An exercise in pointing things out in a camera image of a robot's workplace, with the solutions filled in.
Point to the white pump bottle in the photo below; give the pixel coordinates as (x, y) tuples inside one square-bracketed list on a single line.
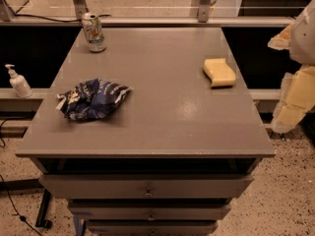
[(18, 82)]

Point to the grey drawer cabinet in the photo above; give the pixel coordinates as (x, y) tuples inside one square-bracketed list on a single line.
[(172, 122)]

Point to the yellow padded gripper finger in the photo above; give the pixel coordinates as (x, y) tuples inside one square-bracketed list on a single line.
[(297, 97), (281, 41)]

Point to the bottom grey drawer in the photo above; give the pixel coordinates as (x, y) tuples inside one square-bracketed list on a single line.
[(152, 228)]

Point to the black metal floor stand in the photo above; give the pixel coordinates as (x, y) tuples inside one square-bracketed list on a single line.
[(27, 201)]

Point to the top grey drawer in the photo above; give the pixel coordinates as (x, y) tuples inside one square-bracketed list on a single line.
[(145, 186)]

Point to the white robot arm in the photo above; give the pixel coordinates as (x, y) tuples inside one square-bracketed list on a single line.
[(302, 43)]

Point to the grey drawer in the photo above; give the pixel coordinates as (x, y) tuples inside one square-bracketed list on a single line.
[(152, 228), (150, 211), (145, 186)]

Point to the middle grey drawer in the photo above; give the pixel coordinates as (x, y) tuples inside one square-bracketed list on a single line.
[(150, 211)]

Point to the crumpled blue chip bag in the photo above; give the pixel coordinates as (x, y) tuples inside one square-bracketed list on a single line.
[(91, 100)]

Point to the yellow sponge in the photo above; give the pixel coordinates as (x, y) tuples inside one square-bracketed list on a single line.
[(220, 74)]

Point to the white soda can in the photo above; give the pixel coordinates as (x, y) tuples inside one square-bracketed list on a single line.
[(93, 32)]

